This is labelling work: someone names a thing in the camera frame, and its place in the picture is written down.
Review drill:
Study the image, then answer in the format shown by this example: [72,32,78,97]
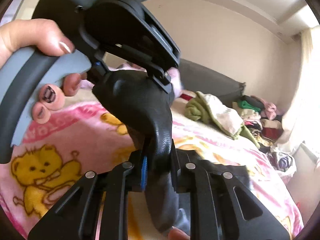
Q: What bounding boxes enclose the black leather jacket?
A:
[92,69,252,234]

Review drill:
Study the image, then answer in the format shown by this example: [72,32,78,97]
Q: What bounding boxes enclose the patterned clothes bag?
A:
[267,152,297,179]

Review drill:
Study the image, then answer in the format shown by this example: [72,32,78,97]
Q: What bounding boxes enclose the pile of folded clothes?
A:
[232,95,283,153]

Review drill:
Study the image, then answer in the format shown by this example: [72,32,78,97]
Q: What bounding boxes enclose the right hand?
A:
[168,226,190,240]

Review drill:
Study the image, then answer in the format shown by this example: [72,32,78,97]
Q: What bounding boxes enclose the left hand painted nails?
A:
[0,18,89,125]

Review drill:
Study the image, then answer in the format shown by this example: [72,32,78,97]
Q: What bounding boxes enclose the lilac quilted duvet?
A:
[80,62,183,99]

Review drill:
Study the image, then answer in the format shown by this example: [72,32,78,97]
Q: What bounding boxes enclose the pink cartoon bear blanket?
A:
[1,102,303,237]

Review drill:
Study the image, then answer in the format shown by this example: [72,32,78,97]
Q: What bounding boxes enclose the dark grey headboard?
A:
[178,59,246,107]

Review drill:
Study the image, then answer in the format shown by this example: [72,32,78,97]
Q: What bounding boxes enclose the green and cream garment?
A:
[184,91,260,148]

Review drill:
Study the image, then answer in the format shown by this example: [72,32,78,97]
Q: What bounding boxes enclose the cream curtain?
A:
[276,26,319,154]

